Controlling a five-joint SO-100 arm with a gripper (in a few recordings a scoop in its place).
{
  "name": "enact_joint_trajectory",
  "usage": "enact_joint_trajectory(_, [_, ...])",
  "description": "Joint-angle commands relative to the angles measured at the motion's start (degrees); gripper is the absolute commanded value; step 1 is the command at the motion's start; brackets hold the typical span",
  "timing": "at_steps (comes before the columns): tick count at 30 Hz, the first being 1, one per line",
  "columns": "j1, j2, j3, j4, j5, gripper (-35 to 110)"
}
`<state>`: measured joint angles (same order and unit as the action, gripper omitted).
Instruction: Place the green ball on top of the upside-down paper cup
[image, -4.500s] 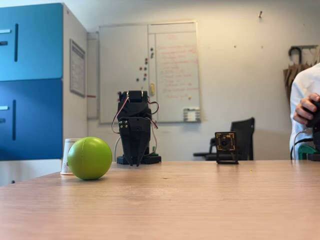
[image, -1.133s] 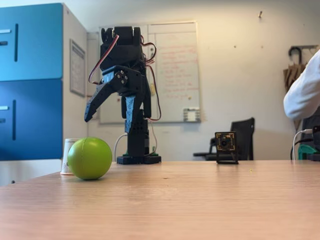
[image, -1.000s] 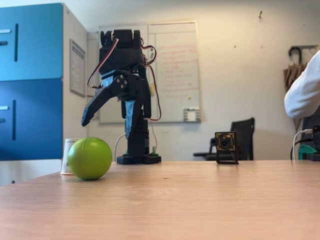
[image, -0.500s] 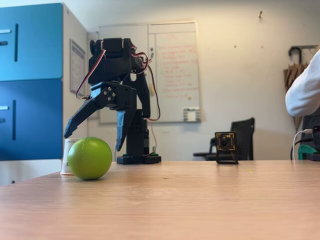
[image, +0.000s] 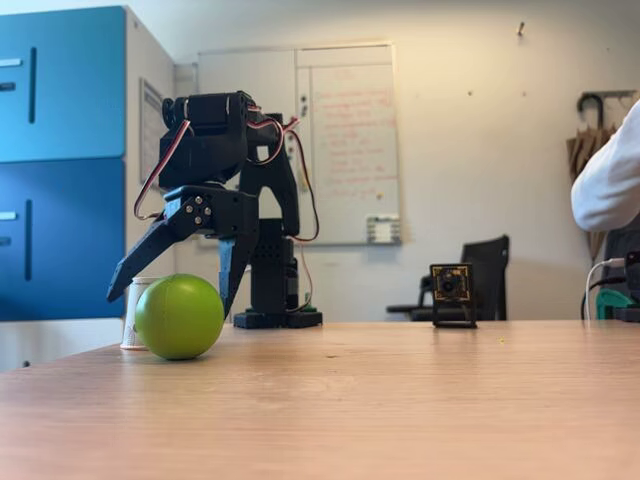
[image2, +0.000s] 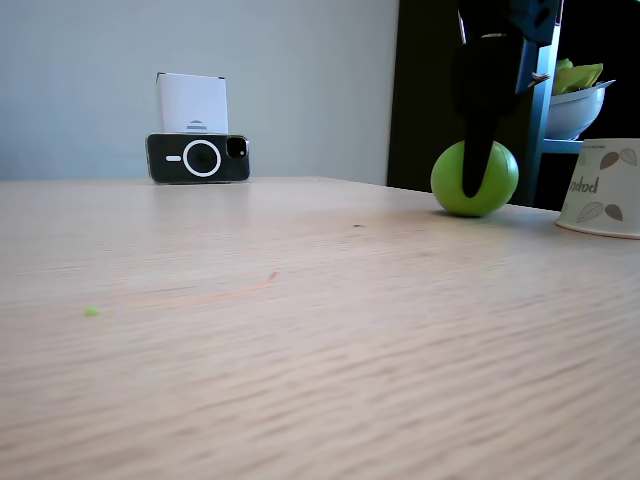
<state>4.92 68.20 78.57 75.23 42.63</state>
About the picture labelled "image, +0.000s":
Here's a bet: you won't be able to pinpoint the green foam ball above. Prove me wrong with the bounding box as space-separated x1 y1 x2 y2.
134 272 226 361

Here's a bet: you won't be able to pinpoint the white paper cup leaf print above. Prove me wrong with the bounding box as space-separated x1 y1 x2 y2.
119 276 152 352

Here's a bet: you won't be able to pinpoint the blue and white cabinet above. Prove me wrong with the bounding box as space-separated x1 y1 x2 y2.
0 5 176 322

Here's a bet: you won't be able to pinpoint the whiteboard eraser holder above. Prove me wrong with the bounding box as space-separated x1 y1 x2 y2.
364 214 403 246

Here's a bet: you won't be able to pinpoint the black chair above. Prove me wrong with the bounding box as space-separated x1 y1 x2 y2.
386 234 511 322

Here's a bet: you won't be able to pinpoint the brown folded umbrella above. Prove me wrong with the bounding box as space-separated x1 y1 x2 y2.
565 124 619 190

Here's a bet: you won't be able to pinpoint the green table clamp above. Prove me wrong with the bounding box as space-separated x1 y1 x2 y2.
594 288 640 321

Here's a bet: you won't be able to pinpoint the person's white sleeved arm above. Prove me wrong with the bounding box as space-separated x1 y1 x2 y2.
570 99 640 234

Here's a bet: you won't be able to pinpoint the large wall whiteboard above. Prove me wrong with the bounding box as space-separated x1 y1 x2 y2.
197 42 404 249

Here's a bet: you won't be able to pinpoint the small camera module on stand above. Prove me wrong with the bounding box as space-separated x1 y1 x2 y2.
430 262 479 329

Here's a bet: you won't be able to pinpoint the white cable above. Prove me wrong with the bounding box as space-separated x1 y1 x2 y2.
582 258 626 321

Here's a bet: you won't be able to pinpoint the black umbrella handle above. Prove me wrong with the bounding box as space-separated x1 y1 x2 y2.
577 92 607 132

